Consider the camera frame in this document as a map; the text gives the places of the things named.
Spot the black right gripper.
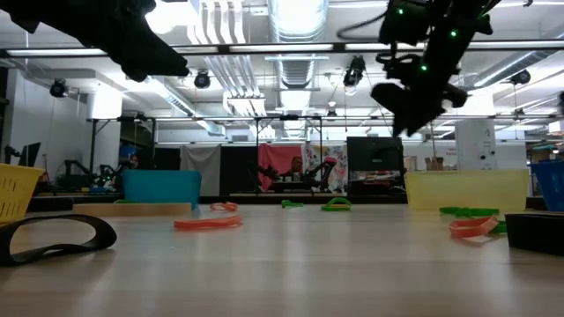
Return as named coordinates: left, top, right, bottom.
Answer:
left=369, top=42, right=471, bottom=137

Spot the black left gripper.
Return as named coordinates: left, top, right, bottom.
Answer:
left=43, top=0, right=191, bottom=84

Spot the black tray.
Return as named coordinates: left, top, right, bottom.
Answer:
left=504, top=212, right=564, bottom=257

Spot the wide black rubber band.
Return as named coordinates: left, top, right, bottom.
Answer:
left=0, top=214, right=118, bottom=268

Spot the black monitor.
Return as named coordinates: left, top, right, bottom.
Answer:
left=346, top=136, right=404, bottom=173

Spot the white pillar cabinet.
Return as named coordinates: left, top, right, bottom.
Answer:
left=455, top=118, right=497, bottom=172

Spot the floral cloth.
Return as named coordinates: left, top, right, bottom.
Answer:
left=302, top=144, right=348, bottom=193

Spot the translucent yellow basket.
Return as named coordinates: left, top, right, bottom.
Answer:
left=404, top=169, right=531, bottom=217

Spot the grey cloth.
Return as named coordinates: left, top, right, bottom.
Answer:
left=179, top=144, right=222, bottom=197

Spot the teal plastic basket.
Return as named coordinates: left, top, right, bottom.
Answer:
left=122, top=169, right=203, bottom=210

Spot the red cloth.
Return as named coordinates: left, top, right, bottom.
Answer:
left=257, top=143, right=304, bottom=193

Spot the small dark monitor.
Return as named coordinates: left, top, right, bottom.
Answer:
left=4, top=141, right=42, bottom=169

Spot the blue plastic basket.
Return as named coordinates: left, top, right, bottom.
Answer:
left=530, top=160, right=564, bottom=214

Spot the yellow slotted basket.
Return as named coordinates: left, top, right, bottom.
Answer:
left=0, top=163, right=46, bottom=224

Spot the thin hanging cable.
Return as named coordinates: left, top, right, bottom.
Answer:
left=429, top=131, right=438, bottom=171

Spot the black hanging camera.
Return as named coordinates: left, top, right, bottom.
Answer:
left=509, top=69, right=532, bottom=86
left=193, top=70, right=212, bottom=91
left=48, top=78, right=70, bottom=100

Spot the black overhead camera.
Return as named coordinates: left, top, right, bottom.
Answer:
left=342, top=55, right=367, bottom=88

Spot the black overhead frame beam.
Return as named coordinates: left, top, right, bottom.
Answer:
left=0, top=40, right=564, bottom=58

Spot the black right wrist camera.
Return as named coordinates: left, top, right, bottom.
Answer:
left=378, top=0, right=436, bottom=47

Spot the black background rig frame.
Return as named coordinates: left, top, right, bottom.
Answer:
left=86, top=114, right=323, bottom=197

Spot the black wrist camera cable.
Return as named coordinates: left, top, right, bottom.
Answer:
left=337, top=11, right=385, bottom=42

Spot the silver ventilation duct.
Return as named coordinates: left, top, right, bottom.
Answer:
left=267, top=0, right=330, bottom=116

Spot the black table frame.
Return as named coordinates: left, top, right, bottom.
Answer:
left=26, top=193, right=547, bottom=212

